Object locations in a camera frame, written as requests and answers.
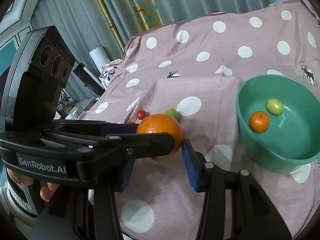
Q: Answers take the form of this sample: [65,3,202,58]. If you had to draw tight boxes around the orange mandarin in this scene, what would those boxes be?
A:
[249,111,270,133]
[136,114,184,158]

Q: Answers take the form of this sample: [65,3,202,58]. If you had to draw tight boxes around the green plum fruit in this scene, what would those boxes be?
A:
[266,99,284,115]

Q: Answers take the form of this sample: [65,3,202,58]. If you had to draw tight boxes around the striped sleeve left forearm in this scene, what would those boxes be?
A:
[1,172,39,220]

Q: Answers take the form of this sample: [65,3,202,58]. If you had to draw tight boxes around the person left hand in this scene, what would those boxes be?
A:
[7,168,59,201]

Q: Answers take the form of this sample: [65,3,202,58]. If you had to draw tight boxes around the red cherry tomato left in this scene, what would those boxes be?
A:
[137,110,148,120]

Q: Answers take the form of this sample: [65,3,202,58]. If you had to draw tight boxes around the black phone stand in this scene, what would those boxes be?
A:
[73,63,105,96]

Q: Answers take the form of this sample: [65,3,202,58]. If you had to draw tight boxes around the white cylinder lamp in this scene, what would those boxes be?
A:
[89,46,109,73]

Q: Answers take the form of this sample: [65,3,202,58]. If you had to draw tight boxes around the green plastic bowl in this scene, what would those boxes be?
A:
[235,75,319,173]

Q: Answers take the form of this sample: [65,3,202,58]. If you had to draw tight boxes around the pink polka dot cloth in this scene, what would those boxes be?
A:
[82,0,319,237]

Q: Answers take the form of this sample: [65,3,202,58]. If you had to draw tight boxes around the grey curtain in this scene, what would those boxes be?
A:
[31,0,275,73]

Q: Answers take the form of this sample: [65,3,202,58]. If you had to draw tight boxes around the gold patterned curtain band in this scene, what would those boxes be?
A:
[96,0,163,53]

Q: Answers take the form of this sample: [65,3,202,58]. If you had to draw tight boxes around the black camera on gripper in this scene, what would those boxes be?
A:
[1,25,75,131]

